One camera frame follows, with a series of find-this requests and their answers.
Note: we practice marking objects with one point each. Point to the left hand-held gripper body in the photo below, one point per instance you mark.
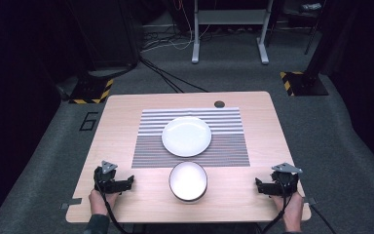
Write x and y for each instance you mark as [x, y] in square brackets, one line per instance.
[105, 182]

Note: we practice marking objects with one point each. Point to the person's right hand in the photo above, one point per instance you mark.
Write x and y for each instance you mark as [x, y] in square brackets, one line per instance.
[290, 209]

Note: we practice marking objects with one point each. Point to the black cabinet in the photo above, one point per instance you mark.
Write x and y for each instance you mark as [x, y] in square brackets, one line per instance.
[107, 32]

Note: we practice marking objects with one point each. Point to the person's left hand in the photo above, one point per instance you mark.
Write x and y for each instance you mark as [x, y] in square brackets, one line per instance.
[100, 201]

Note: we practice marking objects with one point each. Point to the black table grommet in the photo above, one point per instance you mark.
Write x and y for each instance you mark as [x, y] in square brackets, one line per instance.
[219, 104]

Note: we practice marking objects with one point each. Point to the white bowl with dark rim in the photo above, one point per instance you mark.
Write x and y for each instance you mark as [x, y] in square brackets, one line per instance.
[188, 180]

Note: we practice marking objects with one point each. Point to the black stand with striped base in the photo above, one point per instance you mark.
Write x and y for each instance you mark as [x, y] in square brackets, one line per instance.
[308, 83]

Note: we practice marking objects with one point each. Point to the white round plate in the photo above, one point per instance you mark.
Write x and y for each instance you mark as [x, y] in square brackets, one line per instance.
[186, 136]

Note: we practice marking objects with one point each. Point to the grey tape strip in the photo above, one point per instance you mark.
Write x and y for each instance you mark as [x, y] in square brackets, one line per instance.
[311, 201]
[72, 203]

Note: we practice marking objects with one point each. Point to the grey striped placemat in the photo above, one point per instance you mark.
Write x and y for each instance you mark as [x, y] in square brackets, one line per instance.
[227, 149]

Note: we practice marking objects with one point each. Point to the black base with hazard tape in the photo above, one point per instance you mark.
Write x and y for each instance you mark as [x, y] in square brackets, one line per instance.
[89, 91]

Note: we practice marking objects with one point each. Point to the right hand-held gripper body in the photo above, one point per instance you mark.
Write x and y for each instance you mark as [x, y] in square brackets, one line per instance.
[284, 182]

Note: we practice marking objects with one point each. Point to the white metal desk frame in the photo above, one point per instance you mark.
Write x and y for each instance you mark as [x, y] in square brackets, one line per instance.
[230, 17]

